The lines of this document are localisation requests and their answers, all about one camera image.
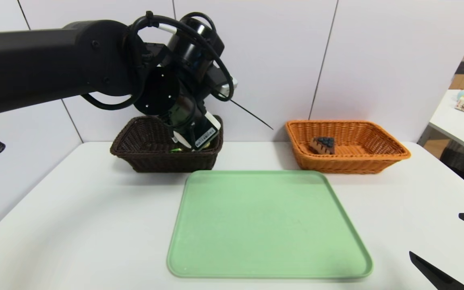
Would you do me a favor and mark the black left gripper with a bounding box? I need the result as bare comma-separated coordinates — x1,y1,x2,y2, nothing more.
189,110,221,152

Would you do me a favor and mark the white rectangular block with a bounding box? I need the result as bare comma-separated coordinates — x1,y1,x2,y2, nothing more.
173,131,192,149

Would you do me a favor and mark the chocolate blueberry cake slice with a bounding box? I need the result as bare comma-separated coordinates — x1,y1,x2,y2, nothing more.
310,137,336,155

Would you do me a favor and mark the dark brown wicker basket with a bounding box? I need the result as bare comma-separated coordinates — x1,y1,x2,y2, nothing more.
110,115,224,173

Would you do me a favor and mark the orange wicker basket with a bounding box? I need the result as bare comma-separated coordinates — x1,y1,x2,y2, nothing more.
285,120,412,175

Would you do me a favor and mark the light green plastic tray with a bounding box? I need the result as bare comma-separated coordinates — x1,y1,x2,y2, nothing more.
167,170,373,279

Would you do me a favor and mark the white side table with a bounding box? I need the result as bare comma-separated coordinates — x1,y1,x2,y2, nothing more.
417,89,464,158

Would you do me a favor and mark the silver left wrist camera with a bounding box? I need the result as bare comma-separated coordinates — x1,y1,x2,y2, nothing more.
215,75,238,99

